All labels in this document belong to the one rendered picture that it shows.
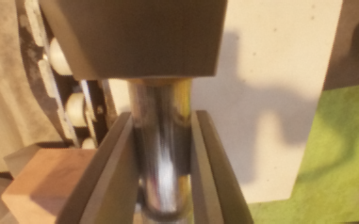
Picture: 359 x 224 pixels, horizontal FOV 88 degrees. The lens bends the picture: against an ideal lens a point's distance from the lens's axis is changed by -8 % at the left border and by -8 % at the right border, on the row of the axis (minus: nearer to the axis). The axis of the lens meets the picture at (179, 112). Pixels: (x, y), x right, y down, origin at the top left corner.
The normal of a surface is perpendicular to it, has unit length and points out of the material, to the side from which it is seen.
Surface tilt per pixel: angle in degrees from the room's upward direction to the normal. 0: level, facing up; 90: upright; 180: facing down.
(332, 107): 0
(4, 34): 31
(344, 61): 0
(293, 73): 0
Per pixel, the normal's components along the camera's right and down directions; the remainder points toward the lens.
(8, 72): 0.93, 0.16
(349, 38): 0.03, 0.49
